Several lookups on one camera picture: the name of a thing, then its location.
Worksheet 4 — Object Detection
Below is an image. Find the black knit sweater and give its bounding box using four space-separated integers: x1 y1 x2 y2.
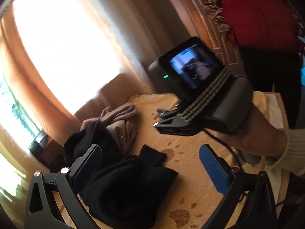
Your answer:
64 121 178 228

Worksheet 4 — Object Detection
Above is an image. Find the person's right hand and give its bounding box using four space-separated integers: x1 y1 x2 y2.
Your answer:
217 106 288 157

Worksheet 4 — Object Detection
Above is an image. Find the orange paw print blanket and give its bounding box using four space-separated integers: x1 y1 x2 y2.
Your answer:
53 91 287 229

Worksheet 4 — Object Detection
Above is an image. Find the wooden nightstand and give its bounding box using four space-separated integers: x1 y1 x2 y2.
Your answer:
38 136 67 173

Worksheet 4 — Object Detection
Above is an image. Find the cream ribbed right sleeve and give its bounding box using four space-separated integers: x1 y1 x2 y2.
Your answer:
267 129 304 179

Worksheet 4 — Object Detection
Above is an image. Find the dark box on nightstand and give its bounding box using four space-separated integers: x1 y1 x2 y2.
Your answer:
28 130 48 158

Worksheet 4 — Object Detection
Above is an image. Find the orange woven curtain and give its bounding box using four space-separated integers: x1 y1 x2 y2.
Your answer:
1 5 81 145

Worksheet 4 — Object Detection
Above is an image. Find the brown wooden door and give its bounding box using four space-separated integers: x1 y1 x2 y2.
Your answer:
170 0 245 76

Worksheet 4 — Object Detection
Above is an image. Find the person's red top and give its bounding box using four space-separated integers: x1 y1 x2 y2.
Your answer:
197 0 305 53

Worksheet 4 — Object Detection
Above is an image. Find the taupe knit sweater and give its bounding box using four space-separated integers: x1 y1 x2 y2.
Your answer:
80 103 137 153

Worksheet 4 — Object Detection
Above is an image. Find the right side cream curtain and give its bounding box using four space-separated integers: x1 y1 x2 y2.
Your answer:
78 0 190 93

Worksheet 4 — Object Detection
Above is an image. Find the black cable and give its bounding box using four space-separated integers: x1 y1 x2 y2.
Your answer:
203 128 284 208

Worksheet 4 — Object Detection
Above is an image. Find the camera with screen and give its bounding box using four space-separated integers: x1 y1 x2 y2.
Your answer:
148 37 230 99

